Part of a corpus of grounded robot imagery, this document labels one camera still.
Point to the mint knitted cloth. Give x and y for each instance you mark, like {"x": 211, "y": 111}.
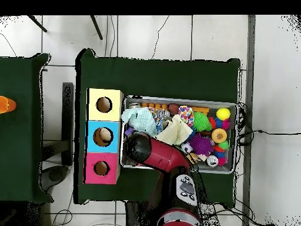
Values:
{"x": 141, "y": 120}

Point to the cream knitted cloth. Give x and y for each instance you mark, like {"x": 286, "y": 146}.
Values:
{"x": 176, "y": 133}

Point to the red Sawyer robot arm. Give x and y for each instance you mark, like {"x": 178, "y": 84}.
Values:
{"x": 162, "y": 155}

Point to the wooden box with three holes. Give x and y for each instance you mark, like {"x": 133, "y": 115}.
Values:
{"x": 115, "y": 113}

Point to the purple toy block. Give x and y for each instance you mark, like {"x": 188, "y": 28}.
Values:
{"x": 128, "y": 131}

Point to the brown toy football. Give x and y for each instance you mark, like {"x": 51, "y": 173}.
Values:
{"x": 174, "y": 109}

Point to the polka dot cloth ball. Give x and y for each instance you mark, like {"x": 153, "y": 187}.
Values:
{"x": 185, "y": 114}

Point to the toy soccer ball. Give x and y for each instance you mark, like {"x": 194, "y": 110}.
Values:
{"x": 187, "y": 147}

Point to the green spiky ball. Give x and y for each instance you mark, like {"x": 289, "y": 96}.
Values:
{"x": 201, "y": 121}

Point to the purple spiky ball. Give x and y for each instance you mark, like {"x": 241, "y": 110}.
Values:
{"x": 201, "y": 144}

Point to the toy burger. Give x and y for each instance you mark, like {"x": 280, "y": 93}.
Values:
{"x": 219, "y": 135}

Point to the yellow ball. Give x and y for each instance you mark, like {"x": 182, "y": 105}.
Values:
{"x": 223, "y": 114}

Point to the black tripod leg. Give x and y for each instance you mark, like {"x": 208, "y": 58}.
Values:
{"x": 37, "y": 23}
{"x": 97, "y": 27}

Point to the dark green side table cloth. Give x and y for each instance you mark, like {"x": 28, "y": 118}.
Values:
{"x": 18, "y": 164}

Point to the orange plastic cup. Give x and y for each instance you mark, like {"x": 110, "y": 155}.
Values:
{"x": 6, "y": 104}

